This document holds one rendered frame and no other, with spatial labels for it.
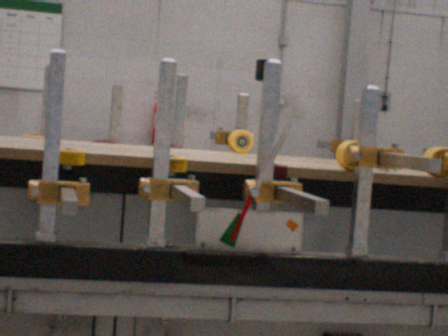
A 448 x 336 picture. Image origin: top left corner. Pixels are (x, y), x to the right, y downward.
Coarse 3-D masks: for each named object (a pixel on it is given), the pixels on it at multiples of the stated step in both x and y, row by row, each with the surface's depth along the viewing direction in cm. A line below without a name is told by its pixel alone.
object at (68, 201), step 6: (60, 192) 188; (66, 192) 179; (72, 192) 180; (60, 198) 183; (66, 198) 167; (72, 198) 168; (60, 204) 179; (66, 204) 164; (72, 204) 164; (66, 210) 164; (72, 210) 164
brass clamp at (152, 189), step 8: (144, 184) 195; (152, 184) 195; (160, 184) 195; (168, 184) 196; (176, 184) 196; (184, 184) 196; (192, 184) 197; (144, 192) 195; (152, 192) 195; (160, 192) 195; (168, 192) 196; (152, 200) 195; (160, 200) 195; (168, 200) 196
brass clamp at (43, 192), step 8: (32, 184) 190; (40, 184) 190; (48, 184) 190; (56, 184) 190; (64, 184) 191; (72, 184) 191; (80, 184) 192; (88, 184) 192; (32, 192) 189; (40, 192) 190; (48, 192) 190; (56, 192) 191; (80, 192) 192; (88, 192) 192; (32, 200) 191; (40, 200) 190; (48, 200) 190; (56, 200) 191; (80, 200) 192; (88, 200) 192
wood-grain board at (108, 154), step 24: (0, 144) 217; (24, 144) 228; (72, 144) 253; (96, 144) 268; (120, 144) 286; (192, 168) 214; (216, 168) 216; (240, 168) 217; (288, 168) 219; (312, 168) 221; (336, 168) 231
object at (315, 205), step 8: (280, 192) 197; (288, 192) 190; (296, 192) 187; (280, 200) 196; (288, 200) 190; (296, 200) 184; (304, 200) 178; (312, 200) 173; (320, 200) 171; (328, 200) 172; (304, 208) 178; (312, 208) 172; (320, 208) 171; (328, 208) 171
